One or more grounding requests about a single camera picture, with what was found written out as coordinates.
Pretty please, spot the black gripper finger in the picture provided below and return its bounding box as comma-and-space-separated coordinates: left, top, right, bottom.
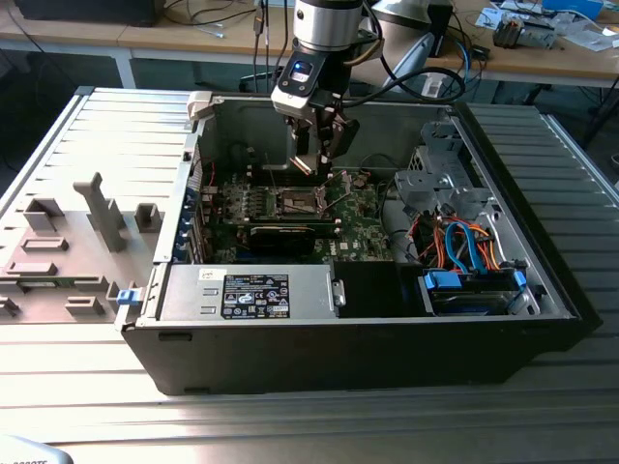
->
316, 112, 363, 174
285, 111, 313, 163

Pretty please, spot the CPU with silver lid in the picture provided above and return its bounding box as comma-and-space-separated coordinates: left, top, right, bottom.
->
288, 153, 321, 176

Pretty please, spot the metal socket cover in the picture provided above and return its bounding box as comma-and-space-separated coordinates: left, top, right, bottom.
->
316, 168, 353, 218

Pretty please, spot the metal locking lever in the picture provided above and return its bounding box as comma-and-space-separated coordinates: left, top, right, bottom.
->
265, 152, 280, 195

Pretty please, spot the CPU socket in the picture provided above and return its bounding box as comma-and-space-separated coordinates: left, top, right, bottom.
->
275, 186, 323, 218

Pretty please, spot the CPU cooler heatsink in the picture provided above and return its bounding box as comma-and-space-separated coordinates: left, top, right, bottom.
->
491, 13, 527, 49

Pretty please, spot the green motherboard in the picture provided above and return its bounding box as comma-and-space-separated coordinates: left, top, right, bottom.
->
202, 166, 397, 266

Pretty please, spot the metal drive cage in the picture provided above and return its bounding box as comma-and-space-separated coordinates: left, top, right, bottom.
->
392, 120, 499, 218

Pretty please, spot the beige case latch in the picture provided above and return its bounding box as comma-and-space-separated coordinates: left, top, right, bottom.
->
186, 90, 215, 121

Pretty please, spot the graphics card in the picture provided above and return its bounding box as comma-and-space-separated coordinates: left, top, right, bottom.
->
247, 222, 316, 258

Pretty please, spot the black upright box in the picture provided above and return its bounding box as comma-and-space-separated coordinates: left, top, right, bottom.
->
427, 2, 455, 59

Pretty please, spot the wooden desk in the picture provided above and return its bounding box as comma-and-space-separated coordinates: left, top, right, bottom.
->
420, 4, 619, 91
0, 4, 299, 91

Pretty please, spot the blue disk carrier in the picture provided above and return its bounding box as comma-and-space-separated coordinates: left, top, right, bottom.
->
421, 268, 528, 305

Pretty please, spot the grey power supply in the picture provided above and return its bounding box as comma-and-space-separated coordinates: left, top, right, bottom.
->
155, 263, 347, 324

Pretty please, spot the silver drive unit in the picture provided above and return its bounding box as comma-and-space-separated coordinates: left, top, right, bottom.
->
521, 21, 557, 50

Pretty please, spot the hard disk drive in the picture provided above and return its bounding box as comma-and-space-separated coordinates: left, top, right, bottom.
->
429, 288, 513, 317

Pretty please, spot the black PC case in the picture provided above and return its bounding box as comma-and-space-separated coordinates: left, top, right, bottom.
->
114, 89, 604, 397

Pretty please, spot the black computer box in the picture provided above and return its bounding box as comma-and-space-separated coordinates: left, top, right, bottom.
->
13, 0, 160, 29

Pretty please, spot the blue box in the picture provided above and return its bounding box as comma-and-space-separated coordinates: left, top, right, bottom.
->
540, 0, 604, 19

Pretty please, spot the grey parts rack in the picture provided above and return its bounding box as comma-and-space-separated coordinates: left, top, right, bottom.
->
0, 171, 168, 326

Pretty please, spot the pale teach pendant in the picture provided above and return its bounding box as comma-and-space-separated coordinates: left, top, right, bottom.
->
0, 433, 74, 464

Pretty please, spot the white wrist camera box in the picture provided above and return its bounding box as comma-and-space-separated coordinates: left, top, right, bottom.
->
270, 56, 324, 113

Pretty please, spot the orange wire bundle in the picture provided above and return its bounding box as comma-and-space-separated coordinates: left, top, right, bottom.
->
413, 215, 507, 273

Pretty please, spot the blue flat wire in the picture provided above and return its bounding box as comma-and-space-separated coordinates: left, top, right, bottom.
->
443, 219, 480, 273

